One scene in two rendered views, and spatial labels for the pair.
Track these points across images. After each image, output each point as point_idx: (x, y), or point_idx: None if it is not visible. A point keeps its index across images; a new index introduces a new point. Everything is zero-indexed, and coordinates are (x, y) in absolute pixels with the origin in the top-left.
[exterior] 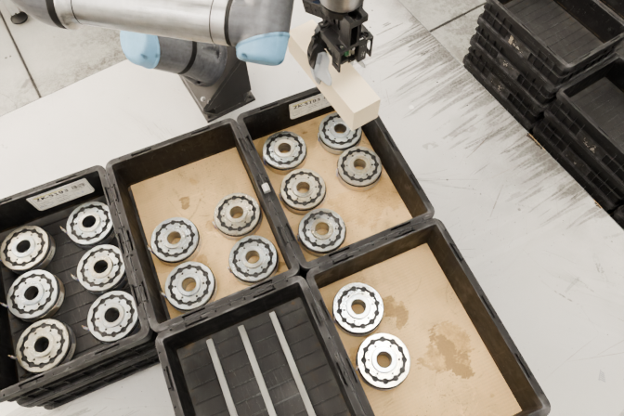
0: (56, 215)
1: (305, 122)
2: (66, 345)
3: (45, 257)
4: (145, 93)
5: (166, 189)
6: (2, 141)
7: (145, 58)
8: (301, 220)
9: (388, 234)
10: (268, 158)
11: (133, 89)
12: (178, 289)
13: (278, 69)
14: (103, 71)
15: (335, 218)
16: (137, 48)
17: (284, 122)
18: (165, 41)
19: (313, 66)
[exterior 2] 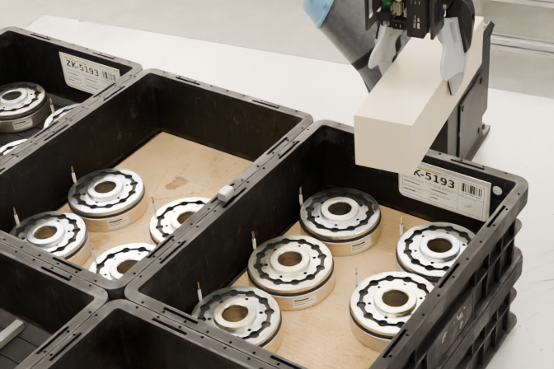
0: None
1: (423, 220)
2: None
3: (10, 118)
4: (343, 108)
5: (181, 160)
6: (168, 58)
7: (311, 1)
8: (231, 287)
9: (260, 357)
10: (307, 204)
11: (337, 97)
12: (31, 227)
13: (530, 192)
14: (336, 65)
15: (269, 323)
16: None
17: (389, 191)
18: None
19: (376, 32)
